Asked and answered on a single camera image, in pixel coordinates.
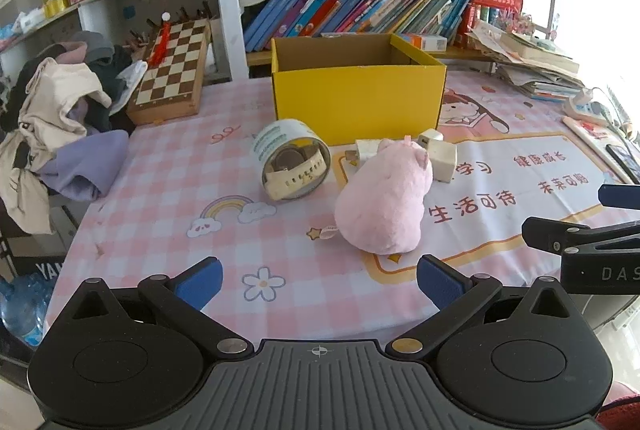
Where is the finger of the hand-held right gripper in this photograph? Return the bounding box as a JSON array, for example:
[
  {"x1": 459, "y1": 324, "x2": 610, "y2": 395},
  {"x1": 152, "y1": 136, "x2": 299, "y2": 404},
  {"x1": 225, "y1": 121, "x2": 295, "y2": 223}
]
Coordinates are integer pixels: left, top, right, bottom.
[
  {"x1": 521, "y1": 216, "x2": 640, "y2": 256},
  {"x1": 598, "y1": 183, "x2": 640, "y2": 211}
]

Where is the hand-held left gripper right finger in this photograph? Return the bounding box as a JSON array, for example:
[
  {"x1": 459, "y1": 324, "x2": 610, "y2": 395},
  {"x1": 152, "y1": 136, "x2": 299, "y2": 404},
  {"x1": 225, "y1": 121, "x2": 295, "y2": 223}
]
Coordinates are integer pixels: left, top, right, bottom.
[{"x1": 386, "y1": 254, "x2": 580, "y2": 361}]

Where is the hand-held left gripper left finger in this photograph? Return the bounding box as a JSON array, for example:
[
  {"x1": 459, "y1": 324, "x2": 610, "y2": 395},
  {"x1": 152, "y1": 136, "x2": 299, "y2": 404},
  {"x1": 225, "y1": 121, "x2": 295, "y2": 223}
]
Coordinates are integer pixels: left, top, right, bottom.
[{"x1": 65, "y1": 257, "x2": 256, "y2": 361}]

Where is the pink plush pig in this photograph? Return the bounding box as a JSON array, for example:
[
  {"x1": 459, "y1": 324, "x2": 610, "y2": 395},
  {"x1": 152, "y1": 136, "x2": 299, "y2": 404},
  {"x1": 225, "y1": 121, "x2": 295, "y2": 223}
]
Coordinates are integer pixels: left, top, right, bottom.
[{"x1": 333, "y1": 135, "x2": 434, "y2": 256}]

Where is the large white charger block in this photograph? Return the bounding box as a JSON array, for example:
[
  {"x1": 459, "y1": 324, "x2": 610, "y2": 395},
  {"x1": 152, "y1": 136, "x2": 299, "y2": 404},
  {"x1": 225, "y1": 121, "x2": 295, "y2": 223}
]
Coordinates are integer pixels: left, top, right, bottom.
[{"x1": 429, "y1": 140, "x2": 458, "y2": 183}]

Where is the beige wrist watch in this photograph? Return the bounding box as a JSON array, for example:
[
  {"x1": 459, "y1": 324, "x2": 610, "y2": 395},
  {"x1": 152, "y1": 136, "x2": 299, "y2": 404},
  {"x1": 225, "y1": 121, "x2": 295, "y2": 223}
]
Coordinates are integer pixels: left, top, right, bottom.
[{"x1": 264, "y1": 145, "x2": 328, "y2": 200}]

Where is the white pronged plug adapter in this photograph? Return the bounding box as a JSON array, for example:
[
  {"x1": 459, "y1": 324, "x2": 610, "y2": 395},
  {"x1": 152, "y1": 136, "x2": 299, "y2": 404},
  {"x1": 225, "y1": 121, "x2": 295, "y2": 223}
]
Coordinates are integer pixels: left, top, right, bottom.
[{"x1": 345, "y1": 139, "x2": 382, "y2": 167}]

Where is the white tape roll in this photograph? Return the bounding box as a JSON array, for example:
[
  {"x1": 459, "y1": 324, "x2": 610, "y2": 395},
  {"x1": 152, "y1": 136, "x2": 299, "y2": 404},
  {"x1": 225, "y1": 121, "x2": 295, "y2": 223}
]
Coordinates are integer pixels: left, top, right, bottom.
[{"x1": 250, "y1": 119, "x2": 332, "y2": 201}]

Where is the yellow cardboard box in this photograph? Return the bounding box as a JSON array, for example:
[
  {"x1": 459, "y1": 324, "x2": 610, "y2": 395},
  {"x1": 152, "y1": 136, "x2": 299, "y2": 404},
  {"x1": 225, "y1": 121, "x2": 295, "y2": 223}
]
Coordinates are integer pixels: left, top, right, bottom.
[{"x1": 270, "y1": 33, "x2": 447, "y2": 147}]

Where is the pink checked desktop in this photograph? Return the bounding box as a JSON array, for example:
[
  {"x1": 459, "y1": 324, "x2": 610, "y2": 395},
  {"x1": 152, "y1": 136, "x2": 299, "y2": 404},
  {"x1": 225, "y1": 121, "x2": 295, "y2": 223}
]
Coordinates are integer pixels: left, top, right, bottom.
[{"x1": 45, "y1": 63, "x2": 640, "y2": 341}]

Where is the black phone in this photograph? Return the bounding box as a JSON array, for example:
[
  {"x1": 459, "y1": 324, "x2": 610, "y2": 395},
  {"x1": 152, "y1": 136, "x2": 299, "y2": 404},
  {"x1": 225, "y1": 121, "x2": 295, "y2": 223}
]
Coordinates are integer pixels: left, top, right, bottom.
[{"x1": 606, "y1": 143, "x2": 640, "y2": 185}]

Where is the white power strip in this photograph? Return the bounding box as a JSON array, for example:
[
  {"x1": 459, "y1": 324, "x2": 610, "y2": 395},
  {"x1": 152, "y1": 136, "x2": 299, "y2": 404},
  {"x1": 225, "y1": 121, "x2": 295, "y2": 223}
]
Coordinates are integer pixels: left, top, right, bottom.
[{"x1": 562, "y1": 88, "x2": 613, "y2": 121}]

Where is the stack of books and papers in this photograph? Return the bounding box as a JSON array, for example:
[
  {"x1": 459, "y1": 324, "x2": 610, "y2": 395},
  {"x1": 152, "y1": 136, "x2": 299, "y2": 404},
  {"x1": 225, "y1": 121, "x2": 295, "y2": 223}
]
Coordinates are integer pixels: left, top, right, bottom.
[{"x1": 470, "y1": 18, "x2": 586, "y2": 101}]

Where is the lavender garment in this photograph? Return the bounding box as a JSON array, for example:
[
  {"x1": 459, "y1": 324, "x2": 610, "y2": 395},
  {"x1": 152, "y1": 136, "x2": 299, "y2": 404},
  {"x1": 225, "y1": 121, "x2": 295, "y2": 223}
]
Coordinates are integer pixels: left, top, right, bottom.
[{"x1": 39, "y1": 103, "x2": 132, "y2": 202}]

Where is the blue water bottle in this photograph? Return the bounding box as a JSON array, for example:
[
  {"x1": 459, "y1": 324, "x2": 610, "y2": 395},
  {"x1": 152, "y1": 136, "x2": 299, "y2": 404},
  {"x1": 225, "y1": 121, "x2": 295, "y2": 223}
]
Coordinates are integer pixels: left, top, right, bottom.
[{"x1": 0, "y1": 273, "x2": 56, "y2": 348}]

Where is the wooden chessboard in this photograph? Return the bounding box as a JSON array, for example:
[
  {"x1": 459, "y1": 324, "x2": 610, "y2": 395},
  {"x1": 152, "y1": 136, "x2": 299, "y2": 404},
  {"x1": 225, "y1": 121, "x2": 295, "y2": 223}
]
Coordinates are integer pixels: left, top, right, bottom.
[{"x1": 126, "y1": 17, "x2": 211, "y2": 126}]

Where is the white cloth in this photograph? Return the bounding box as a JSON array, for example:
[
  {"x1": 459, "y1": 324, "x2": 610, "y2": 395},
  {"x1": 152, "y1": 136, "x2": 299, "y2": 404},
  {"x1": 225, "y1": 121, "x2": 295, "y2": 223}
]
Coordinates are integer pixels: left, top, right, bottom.
[{"x1": 117, "y1": 59, "x2": 149, "y2": 104}]

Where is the orange and white box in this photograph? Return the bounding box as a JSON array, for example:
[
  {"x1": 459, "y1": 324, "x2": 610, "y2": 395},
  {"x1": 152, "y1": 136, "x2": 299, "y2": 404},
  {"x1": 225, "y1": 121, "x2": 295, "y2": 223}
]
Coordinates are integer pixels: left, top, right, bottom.
[{"x1": 400, "y1": 34, "x2": 448, "y2": 52}]

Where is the red tassel ornament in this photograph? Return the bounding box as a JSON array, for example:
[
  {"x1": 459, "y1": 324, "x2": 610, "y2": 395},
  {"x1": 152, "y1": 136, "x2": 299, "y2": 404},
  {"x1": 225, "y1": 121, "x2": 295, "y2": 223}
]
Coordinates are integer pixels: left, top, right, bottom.
[{"x1": 146, "y1": 12, "x2": 173, "y2": 68}]

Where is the beige garment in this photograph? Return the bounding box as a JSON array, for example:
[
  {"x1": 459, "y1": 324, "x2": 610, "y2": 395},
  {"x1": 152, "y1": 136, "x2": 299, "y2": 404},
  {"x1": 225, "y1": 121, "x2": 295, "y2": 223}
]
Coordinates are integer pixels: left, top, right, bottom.
[{"x1": 0, "y1": 57, "x2": 112, "y2": 235}]

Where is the row of blue and pink books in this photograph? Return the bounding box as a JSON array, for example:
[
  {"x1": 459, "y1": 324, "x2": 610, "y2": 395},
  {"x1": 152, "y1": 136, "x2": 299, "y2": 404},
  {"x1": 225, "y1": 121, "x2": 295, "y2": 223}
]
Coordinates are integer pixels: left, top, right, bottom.
[{"x1": 243, "y1": 0, "x2": 473, "y2": 52}]

